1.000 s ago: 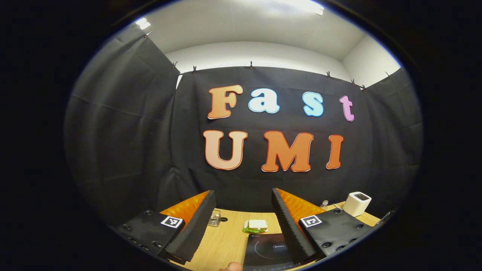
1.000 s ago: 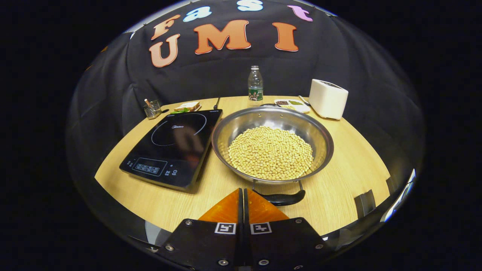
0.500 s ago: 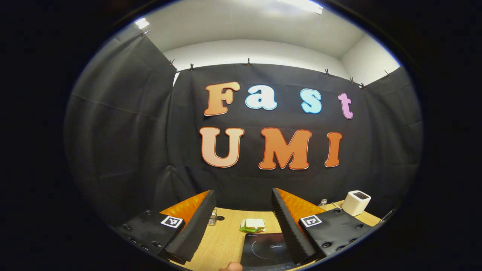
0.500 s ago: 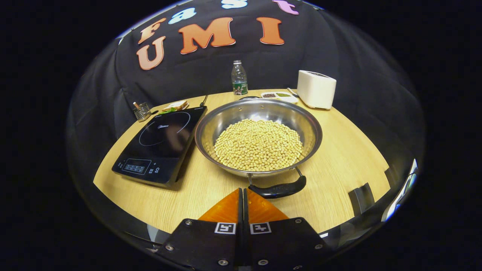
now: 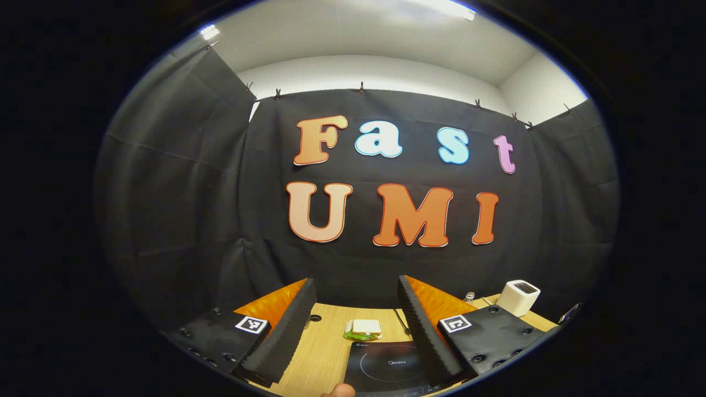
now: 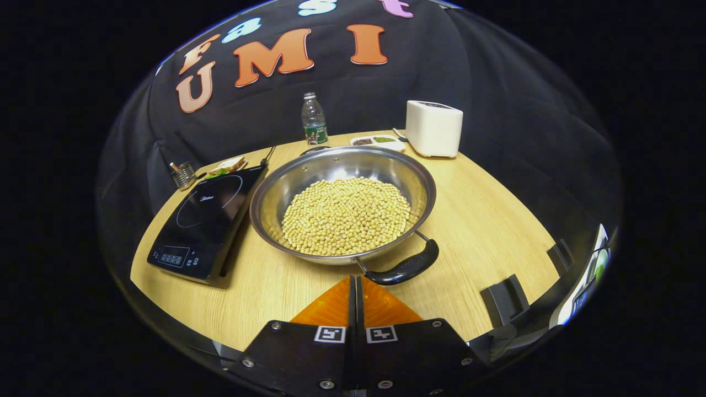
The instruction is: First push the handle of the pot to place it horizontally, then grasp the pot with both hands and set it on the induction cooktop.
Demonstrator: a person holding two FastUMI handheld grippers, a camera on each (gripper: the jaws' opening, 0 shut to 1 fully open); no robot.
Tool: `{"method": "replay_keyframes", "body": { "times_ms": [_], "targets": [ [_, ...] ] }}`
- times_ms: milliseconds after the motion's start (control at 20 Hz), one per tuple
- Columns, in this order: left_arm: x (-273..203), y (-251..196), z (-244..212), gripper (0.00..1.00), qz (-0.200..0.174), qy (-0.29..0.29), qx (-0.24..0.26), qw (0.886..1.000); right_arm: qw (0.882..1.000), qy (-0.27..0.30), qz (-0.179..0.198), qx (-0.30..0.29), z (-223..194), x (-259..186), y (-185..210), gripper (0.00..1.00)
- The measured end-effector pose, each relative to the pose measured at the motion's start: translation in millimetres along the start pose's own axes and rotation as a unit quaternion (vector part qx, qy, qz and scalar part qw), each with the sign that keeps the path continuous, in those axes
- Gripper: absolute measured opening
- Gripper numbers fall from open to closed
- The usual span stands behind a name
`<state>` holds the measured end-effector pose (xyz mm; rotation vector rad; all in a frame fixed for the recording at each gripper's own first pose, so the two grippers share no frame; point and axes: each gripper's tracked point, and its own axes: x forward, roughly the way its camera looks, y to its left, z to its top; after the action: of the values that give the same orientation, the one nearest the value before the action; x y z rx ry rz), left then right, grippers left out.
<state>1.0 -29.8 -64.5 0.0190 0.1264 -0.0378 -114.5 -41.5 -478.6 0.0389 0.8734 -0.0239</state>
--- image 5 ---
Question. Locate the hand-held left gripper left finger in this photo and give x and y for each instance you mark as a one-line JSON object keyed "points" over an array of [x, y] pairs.
{"points": [[287, 331]]}

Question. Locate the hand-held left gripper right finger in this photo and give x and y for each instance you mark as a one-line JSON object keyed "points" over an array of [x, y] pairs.
{"points": [[422, 331]]}

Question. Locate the black induction cooktop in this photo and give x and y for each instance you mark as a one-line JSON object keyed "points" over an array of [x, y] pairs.
{"points": [[380, 366]]}

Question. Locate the sandwich with lettuce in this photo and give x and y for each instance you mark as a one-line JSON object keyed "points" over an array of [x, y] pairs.
{"points": [[364, 328]]}

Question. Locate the clear plastic water bottle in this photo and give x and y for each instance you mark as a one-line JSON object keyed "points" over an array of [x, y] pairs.
{"points": [[470, 298]]}

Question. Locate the white toaster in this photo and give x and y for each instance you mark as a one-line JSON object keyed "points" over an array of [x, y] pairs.
{"points": [[515, 300]]}

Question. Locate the black backdrop cloth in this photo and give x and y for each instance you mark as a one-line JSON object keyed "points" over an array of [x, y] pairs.
{"points": [[193, 193]]}

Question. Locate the wide ceiling light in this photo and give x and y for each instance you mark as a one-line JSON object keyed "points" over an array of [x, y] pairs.
{"points": [[447, 8]]}

